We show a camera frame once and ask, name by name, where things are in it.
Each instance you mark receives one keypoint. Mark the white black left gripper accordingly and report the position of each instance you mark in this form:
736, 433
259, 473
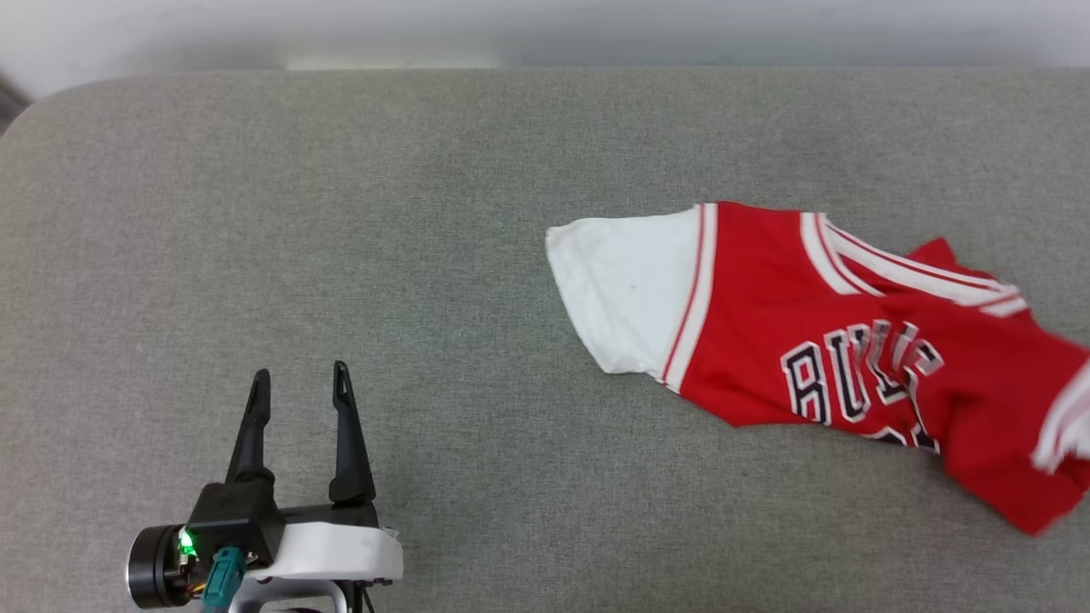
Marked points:
341, 549

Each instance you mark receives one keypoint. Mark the red white Bulls jersey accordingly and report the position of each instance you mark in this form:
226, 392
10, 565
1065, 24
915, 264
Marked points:
766, 323

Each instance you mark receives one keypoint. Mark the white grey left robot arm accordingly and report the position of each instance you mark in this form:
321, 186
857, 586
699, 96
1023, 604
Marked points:
289, 598

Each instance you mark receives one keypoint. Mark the grey fabric sofa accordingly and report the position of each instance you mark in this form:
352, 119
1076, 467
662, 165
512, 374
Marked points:
426, 255

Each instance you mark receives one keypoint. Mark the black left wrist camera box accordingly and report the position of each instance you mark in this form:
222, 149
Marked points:
234, 515

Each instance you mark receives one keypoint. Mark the dark grey wall trim strip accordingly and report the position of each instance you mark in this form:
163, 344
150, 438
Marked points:
10, 100

